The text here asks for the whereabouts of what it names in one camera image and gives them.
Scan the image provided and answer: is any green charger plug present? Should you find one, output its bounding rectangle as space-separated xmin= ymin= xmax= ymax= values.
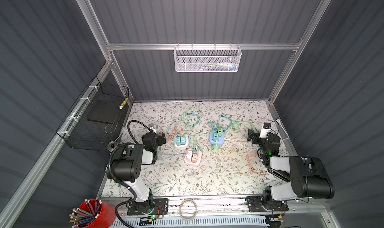
xmin=216 ymin=127 xmax=223 ymax=137

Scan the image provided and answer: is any white energy drink can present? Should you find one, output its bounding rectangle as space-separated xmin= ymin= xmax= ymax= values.
xmin=107 ymin=141 xmax=119 ymax=153

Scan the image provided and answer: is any pink cable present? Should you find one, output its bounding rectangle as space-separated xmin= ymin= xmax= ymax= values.
xmin=245 ymin=152 xmax=268 ymax=176

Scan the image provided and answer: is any white wire mesh basket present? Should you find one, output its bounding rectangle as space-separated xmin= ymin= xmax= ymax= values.
xmin=173 ymin=45 xmax=242 ymax=73

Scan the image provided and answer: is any pink power strip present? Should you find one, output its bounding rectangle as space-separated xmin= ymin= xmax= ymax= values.
xmin=184 ymin=149 xmax=202 ymax=167

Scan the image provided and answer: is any blue power strip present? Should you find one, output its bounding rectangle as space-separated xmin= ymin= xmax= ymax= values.
xmin=209 ymin=128 xmax=225 ymax=147

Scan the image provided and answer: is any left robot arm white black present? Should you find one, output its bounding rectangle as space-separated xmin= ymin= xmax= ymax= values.
xmin=106 ymin=124 xmax=166 ymax=205

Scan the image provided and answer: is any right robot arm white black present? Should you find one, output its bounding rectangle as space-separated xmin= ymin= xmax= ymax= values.
xmin=246 ymin=123 xmax=335 ymax=212

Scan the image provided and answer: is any black wire mesh basket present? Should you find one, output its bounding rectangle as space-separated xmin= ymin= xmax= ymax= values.
xmin=57 ymin=79 xmax=130 ymax=151

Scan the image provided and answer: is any green cable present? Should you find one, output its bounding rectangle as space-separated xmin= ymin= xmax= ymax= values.
xmin=191 ymin=106 xmax=259 ymax=151

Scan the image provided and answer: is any pink charger plug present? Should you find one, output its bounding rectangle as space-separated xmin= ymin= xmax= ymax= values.
xmin=192 ymin=153 xmax=199 ymax=164

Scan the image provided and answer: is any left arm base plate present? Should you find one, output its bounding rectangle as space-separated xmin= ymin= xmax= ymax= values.
xmin=126 ymin=199 xmax=169 ymax=216

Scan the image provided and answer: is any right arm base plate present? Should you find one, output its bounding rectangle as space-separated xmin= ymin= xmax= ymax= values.
xmin=245 ymin=196 xmax=289 ymax=213

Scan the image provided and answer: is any teal cable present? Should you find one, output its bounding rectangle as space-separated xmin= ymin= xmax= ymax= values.
xmin=179 ymin=107 xmax=202 ymax=127

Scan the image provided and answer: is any clear tape roll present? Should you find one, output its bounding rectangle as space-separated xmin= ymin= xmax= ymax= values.
xmin=179 ymin=199 xmax=198 ymax=221

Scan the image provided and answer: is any red pencil cup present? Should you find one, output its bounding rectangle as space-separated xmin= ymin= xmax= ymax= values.
xmin=69 ymin=198 xmax=117 ymax=228

